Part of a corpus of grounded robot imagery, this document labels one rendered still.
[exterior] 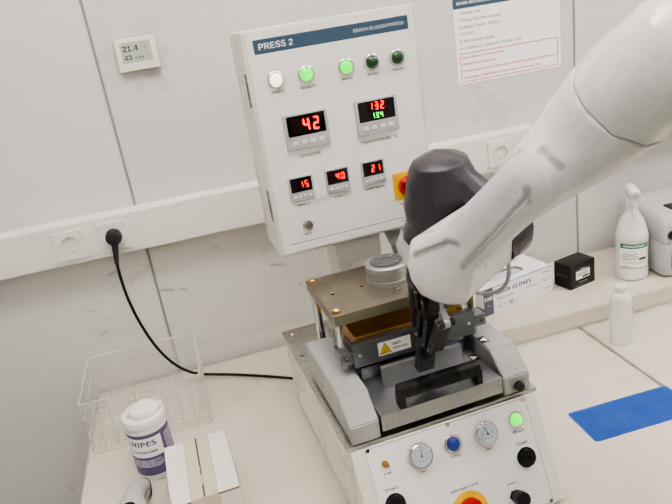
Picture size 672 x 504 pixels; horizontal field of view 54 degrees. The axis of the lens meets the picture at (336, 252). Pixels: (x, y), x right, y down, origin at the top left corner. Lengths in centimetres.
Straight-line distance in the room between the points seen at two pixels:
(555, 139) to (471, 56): 113
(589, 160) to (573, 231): 138
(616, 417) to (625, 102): 90
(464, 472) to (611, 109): 69
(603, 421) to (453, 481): 40
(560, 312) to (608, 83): 114
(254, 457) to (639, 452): 74
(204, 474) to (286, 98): 69
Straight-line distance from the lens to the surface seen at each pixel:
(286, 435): 146
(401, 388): 107
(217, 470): 127
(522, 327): 167
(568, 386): 153
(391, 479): 112
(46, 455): 196
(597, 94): 66
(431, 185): 85
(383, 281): 117
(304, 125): 122
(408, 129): 129
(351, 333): 114
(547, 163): 68
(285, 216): 124
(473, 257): 75
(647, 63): 64
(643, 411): 147
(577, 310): 174
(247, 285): 174
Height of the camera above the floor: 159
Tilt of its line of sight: 21 degrees down
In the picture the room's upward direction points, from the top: 9 degrees counter-clockwise
